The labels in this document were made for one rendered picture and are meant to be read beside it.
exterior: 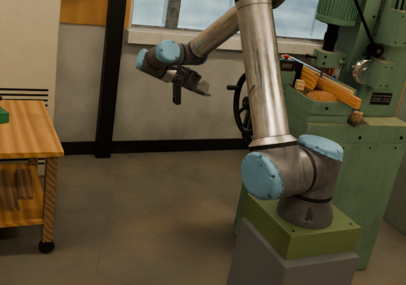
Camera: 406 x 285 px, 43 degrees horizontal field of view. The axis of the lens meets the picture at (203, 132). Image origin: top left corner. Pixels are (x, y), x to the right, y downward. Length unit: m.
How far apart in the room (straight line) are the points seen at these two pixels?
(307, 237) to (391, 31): 1.05
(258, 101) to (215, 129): 2.24
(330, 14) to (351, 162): 0.67
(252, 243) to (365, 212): 0.95
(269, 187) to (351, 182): 1.02
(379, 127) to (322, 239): 0.85
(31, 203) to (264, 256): 1.23
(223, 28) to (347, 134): 0.78
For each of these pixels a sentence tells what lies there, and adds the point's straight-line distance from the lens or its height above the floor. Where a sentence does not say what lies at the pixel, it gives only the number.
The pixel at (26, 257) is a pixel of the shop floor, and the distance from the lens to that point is 2.51.
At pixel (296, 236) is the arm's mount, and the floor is 0.64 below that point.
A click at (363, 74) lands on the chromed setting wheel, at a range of 2.39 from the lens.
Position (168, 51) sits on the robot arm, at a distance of 2.04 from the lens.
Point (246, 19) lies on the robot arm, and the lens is 1.60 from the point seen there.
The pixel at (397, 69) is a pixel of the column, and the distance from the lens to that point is 2.55.
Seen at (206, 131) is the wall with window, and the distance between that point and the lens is 3.76.
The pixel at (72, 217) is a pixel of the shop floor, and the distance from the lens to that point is 2.81.
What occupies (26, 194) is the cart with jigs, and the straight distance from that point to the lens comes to 2.59.
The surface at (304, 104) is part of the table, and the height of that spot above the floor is 0.87.
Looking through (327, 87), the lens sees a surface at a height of 0.92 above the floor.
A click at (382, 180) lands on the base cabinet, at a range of 2.61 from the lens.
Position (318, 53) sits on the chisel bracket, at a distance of 2.38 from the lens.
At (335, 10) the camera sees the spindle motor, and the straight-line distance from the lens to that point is 2.30.
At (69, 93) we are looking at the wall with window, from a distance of 3.34.
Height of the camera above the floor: 1.46
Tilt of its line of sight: 21 degrees down
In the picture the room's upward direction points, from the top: 10 degrees clockwise
